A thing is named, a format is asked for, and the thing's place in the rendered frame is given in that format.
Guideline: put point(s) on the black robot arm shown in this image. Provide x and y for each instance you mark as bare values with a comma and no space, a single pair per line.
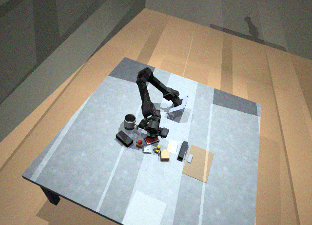
148,108

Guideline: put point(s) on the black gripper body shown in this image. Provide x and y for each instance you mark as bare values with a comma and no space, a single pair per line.
162,131

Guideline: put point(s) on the grey mug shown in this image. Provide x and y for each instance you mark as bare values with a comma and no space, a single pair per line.
130,122

